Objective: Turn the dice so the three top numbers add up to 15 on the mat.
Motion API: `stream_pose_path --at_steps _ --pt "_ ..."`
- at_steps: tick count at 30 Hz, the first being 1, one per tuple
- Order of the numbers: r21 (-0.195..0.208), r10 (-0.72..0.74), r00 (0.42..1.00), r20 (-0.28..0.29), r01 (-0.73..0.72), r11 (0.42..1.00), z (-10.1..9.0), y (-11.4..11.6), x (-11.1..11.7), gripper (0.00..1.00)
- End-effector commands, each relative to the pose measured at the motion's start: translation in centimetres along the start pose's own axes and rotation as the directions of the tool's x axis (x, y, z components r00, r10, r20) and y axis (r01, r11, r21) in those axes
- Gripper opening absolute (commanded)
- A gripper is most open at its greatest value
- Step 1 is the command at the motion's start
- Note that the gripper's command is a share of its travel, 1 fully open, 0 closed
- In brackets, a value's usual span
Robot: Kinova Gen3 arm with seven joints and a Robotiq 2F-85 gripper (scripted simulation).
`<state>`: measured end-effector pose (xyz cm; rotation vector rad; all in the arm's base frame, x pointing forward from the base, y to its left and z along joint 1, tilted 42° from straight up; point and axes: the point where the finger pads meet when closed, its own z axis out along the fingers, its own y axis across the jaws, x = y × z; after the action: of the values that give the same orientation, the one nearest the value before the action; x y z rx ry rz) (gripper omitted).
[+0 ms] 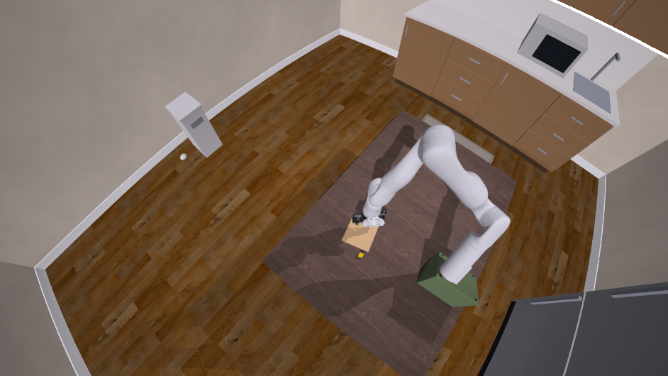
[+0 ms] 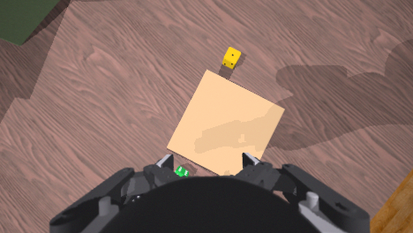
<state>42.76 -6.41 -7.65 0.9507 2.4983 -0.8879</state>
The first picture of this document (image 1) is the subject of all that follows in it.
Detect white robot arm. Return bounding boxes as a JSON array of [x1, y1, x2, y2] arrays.
[[362, 124, 510, 284]]

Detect beige square mat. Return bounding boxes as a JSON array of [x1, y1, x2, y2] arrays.
[[342, 219, 378, 252]]

